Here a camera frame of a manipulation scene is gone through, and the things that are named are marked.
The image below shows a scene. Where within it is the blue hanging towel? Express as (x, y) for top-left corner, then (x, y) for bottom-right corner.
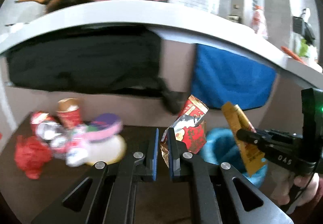
(191, 44), (277, 110)

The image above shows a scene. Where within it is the red white packet on counter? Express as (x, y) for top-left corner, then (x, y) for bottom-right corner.
(251, 5), (268, 40)

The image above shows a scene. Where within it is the red paper cup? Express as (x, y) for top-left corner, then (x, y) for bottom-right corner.
(57, 98), (82, 129)

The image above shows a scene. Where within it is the red drink can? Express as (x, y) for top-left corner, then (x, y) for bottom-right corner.
(30, 111), (64, 142)

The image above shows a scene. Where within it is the green vegetable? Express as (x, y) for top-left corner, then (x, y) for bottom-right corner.
(298, 38), (309, 57)

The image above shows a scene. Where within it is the yellow snack pouch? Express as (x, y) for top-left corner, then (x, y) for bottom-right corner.
(221, 102), (267, 176)

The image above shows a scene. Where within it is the person right hand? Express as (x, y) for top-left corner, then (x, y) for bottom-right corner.
(269, 170), (320, 208)

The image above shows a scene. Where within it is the orange carrot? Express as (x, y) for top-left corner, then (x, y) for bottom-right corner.
(281, 46), (305, 65)

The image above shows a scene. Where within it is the red plastic bag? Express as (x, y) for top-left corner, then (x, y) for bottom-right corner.
(14, 135), (52, 180)

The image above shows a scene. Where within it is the red gold snack wrapper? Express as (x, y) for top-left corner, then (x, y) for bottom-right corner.
(160, 95), (209, 167)

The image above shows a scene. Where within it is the white yellow round scrubber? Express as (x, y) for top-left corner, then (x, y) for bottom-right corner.
(86, 135), (127, 166)

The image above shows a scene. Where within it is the dark sauce bottle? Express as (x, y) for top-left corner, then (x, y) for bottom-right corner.
(227, 4), (242, 24)

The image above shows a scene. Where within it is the black wall rack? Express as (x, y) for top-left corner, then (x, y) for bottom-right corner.
(293, 8), (316, 45)

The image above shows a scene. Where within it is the silver wrapper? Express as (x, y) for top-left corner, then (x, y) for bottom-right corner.
(48, 126), (71, 159)

